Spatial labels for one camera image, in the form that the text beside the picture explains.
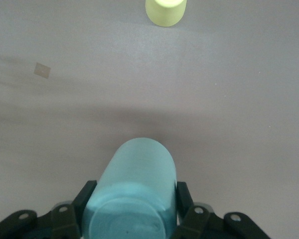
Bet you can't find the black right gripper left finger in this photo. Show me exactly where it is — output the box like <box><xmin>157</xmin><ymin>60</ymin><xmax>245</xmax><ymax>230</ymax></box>
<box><xmin>0</xmin><ymin>180</ymin><xmax>98</xmax><ymax>239</ymax></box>

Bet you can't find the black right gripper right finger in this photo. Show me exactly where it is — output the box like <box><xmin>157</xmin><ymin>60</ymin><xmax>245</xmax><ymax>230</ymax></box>
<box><xmin>173</xmin><ymin>181</ymin><xmax>272</xmax><ymax>239</ymax></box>

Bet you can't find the pale teal plastic cup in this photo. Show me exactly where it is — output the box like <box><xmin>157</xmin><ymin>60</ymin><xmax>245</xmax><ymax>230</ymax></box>
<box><xmin>82</xmin><ymin>137</ymin><xmax>177</xmax><ymax>239</ymax></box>

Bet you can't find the yellow plastic cup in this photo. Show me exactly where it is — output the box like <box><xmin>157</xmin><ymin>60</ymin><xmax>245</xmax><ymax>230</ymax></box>
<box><xmin>145</xmin><ymin>0</ymin><xmax>187</xmax><ymax>27</ymax></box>

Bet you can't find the small brown tape square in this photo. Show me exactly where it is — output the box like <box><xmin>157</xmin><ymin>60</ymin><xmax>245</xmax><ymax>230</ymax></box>
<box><xmin>33</xmin><ymin>62</ymin><xmax>51</xmax><ymax>79</ymax></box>

